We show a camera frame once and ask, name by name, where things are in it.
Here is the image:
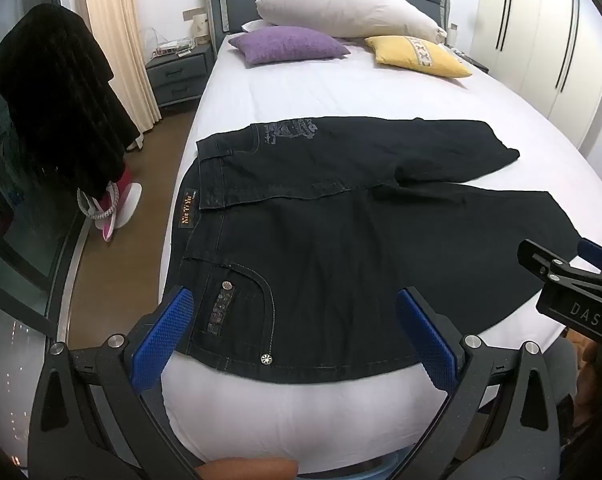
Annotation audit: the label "yellow cushion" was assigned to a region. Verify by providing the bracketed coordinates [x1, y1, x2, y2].
[365, 35, 473, 79]

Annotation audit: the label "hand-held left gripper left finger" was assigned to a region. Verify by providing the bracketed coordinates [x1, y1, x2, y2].
[28, 285, 207, 480]

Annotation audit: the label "bed with white sheet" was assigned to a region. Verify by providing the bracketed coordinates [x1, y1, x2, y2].
[163, 35, 602, 476]

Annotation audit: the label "purple cushion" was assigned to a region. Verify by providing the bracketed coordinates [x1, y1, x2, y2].
[228, 26, 352, 66]

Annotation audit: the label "black hanging garment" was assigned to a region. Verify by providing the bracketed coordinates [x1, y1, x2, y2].
[0, 2, 142, 201]

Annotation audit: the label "white wardrobe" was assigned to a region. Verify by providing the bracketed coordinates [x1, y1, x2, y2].
[468, 0, 602, 161]

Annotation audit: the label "black denim pants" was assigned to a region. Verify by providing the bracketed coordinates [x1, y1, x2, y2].
[168, 116, 582, 386]

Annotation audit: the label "dark bedside table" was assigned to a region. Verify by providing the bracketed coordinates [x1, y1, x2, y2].
[448, 45, 489, 73]

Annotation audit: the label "large white pillow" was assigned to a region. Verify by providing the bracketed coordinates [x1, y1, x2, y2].
[256, 0, 448, 43]

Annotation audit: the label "grey nightstand with drawers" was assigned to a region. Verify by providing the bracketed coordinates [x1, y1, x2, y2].
[145, 42, 216, 108]

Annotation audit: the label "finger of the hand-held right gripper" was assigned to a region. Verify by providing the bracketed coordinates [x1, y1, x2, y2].
[517, 239, 570, 282]
[576, 239, 602, 278]

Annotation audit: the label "clear acrylic organiser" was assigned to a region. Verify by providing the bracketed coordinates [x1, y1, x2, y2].
[153, 37, 194, 58]

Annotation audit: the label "person's left hand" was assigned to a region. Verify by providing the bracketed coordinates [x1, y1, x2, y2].
[195, 457, 300, 480]

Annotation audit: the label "cream curtain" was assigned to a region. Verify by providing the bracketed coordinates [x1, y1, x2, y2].
[84, 0, 162, 136]

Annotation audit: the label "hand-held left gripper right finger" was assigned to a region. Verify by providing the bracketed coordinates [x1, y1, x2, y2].
[395, 286, 576, 480]

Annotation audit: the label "pink white slippers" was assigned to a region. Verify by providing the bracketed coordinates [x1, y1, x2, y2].
[77, 167, 144, 243]

